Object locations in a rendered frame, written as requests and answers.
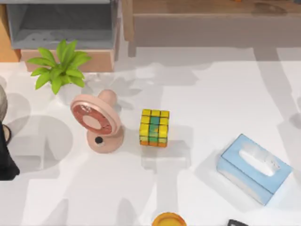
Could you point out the yellow and green puzzle cube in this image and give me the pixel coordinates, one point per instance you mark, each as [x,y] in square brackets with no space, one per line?
[154,127]

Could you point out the pink desk fan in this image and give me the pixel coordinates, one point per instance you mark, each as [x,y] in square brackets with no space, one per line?
[98,122]

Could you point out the pale wooden drawer front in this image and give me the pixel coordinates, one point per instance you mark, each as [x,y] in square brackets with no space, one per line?
[98,60]

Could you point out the green potted plant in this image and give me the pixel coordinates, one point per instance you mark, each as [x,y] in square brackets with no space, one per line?
[60,68]

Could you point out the orange round lid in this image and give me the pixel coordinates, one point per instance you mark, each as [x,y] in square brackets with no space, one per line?
[168,220]

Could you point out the wooden open shelf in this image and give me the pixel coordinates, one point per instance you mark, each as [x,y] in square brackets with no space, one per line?
[211,14]

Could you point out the light blue tissue box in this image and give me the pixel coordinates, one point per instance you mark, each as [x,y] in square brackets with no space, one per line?
[254,168]

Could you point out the grey pierced drawer inside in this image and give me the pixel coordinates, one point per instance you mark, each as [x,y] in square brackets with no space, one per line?
[63,22]

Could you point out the dark grey flat object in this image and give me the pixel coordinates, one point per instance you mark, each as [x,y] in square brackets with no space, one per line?
[236,223]

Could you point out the wooden cupboard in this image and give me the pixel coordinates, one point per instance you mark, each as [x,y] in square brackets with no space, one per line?
[5,44]

